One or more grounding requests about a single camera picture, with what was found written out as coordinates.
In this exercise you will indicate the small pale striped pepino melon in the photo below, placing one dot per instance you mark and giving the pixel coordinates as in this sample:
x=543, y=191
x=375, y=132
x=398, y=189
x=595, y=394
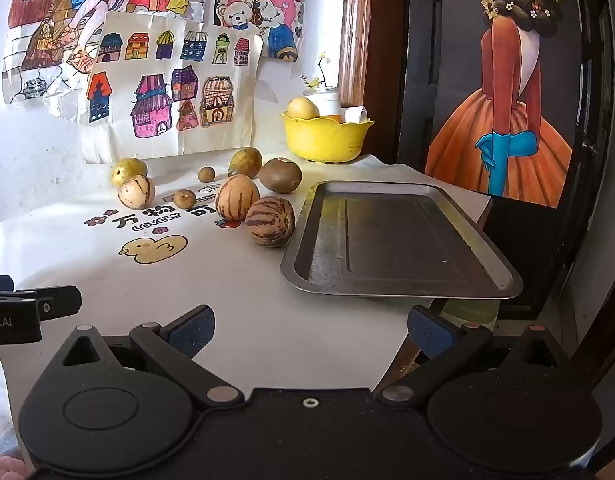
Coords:
x=136, y=192

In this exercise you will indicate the yellow pear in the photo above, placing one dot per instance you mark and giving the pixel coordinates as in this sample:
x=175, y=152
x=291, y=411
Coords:
x=130, y=167

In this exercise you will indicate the dark door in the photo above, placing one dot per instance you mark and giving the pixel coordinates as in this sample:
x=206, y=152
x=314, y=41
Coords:
x=420, y=60

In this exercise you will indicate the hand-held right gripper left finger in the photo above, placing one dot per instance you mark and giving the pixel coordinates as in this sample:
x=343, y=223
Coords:
x=192, y=332

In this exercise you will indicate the brown wooden frame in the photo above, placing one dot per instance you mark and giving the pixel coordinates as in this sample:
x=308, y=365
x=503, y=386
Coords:
x=357, y=35

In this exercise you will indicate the white plastic jar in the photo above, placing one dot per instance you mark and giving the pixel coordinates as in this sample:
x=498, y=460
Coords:
x=327, y=100

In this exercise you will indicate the colourful houses drawing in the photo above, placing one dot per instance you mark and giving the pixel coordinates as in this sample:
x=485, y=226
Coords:
x=187, y=60

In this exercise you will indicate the pale green object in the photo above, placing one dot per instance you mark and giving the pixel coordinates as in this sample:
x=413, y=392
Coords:
x=470, y=312

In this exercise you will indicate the green-yellow mango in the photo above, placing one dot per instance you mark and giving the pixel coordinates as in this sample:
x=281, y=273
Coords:
x=245, y=161

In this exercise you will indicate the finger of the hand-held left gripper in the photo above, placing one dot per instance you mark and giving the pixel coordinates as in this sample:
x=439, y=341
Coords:
x=0, y=282
x=57, y=302

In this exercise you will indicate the yellow artificial flower sprig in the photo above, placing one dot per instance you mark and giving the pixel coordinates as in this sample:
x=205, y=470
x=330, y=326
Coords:
x=321, y=67

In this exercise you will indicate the brown longan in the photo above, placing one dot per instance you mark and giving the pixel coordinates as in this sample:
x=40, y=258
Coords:
x=184, y=199
x=206, y=174

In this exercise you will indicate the small orange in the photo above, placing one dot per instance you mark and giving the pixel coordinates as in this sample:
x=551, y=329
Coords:
x=332, y=118

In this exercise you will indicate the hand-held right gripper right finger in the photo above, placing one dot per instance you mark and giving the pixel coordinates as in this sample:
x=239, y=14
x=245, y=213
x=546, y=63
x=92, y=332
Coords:
x=430, y=335

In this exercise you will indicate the white rolled paper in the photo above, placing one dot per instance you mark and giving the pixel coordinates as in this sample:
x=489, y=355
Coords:
x=355, y=114

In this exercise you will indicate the yellow round fruit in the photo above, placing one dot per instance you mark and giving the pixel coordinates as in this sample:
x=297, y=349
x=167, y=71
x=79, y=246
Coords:
x=302, y=108

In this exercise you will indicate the children cartoon drawing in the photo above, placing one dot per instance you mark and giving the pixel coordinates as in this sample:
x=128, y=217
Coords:
x=47, y=20

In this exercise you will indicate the dark metal baking tray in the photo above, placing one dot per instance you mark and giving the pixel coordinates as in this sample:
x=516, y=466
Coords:
x=402, y=240

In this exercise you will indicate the brown kiwi with sticker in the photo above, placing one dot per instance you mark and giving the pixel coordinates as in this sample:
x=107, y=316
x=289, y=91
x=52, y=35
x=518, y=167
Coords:
x=282, y=176

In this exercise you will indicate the orange dress girl poster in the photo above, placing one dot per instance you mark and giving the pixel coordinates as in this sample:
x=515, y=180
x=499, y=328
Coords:
x=507, y=110

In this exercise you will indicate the yellow scalloped plastic bowl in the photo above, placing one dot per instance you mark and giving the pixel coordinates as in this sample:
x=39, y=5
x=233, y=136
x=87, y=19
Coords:
x=322, y=140

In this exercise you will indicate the dark striped pepino melon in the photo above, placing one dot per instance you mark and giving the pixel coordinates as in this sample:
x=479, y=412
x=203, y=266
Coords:
x=270, y=222

